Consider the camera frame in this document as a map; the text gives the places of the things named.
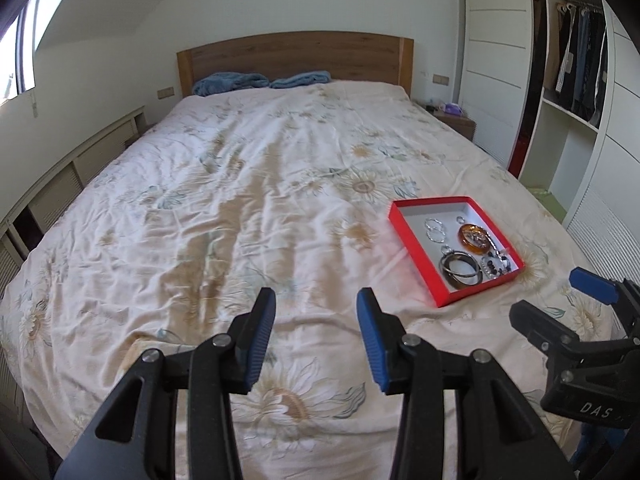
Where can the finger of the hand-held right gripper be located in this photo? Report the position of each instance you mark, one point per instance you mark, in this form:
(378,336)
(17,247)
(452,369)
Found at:
(540,327)
(595,285)

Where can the wooden headboard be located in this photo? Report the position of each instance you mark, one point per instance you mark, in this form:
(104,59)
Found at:
(300,55)

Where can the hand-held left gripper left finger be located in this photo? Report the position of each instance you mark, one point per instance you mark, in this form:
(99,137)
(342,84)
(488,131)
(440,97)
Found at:
(257,350)

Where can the silver hoop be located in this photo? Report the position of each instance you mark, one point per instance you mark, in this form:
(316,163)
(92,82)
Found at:
(430,235)

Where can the bed with floral bedspread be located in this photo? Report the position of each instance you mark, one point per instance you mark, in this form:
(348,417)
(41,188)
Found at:
(250,185)

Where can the green cushion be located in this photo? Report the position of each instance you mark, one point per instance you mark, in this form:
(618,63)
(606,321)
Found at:
(547,200)

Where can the white radiator cover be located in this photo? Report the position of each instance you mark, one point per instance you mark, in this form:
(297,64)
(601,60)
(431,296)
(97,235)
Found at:
(90,160)

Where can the wall socket plate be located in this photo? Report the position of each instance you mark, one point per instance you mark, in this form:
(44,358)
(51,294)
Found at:
(165,92)

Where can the person's blue clothing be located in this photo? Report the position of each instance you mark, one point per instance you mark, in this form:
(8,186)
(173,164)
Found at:
(582,452)

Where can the red jewelry box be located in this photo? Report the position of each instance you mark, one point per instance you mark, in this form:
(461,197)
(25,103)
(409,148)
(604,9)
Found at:
(425,270)

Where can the dark bangle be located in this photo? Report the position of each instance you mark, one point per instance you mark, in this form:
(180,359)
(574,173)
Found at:
(443,266)

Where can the blue fleece blanket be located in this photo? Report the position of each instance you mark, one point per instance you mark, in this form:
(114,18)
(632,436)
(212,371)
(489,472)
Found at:
(300,80)
(225,84)

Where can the white wardrobe door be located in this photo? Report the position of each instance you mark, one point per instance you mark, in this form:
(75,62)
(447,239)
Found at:
(492,60)

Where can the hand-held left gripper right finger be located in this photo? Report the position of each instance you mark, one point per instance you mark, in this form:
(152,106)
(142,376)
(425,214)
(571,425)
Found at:
(372,350)

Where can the hanging dark clothes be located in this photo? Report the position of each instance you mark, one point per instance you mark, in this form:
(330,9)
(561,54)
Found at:
(580,60)

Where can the white louvred drawer front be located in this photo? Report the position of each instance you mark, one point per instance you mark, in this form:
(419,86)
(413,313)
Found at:
(605,240)

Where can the amber bangle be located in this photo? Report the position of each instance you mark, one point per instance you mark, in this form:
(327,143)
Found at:
(475,247)

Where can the wooden nightstand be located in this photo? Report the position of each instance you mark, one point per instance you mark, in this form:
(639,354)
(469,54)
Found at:
(457,122)

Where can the window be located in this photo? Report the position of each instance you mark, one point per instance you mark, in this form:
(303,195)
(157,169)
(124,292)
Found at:
(27,50)

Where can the white open shelf unit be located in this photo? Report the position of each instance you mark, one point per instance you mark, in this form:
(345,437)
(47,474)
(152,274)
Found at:
(615,160)

